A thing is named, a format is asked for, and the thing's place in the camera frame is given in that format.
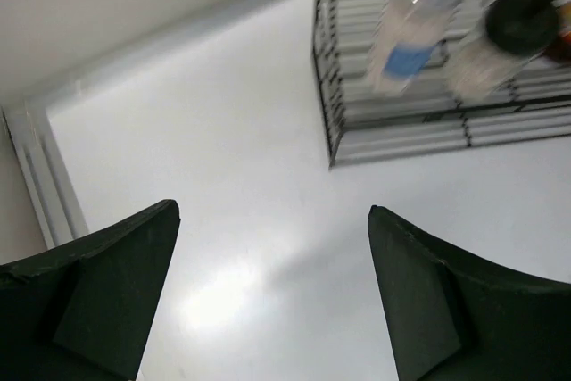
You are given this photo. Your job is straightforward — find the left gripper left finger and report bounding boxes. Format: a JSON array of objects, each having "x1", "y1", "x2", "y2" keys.
[{"x1": 1, "y1": 200, "x2": 180, "y2": 380}]

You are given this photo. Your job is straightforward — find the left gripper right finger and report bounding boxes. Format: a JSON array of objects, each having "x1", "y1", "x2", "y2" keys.
[{"x1": 368, "y1": 206, "x2": 570, "y2": 380}]

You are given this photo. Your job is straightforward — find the black lid white bottle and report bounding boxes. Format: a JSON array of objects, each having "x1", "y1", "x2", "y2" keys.
[{"x1": 443, "y1": 0, "x2": 567, "y2": 104}]

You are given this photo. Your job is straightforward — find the black wire rack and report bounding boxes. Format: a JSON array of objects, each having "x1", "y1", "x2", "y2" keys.
[{"x1": 312, "y1": 0, "x2": 570, "y2": 167}]

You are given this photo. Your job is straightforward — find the red lid jar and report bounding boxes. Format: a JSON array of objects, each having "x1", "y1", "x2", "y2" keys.
[{"x1": 543, "y1": 2, "x2": 571, "y2": 65}]

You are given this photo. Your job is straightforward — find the silver lid blue label bottle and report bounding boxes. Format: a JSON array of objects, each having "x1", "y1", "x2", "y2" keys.
[{"x1": 366, "y1": 0, "x2": 462, "y2": 95}]

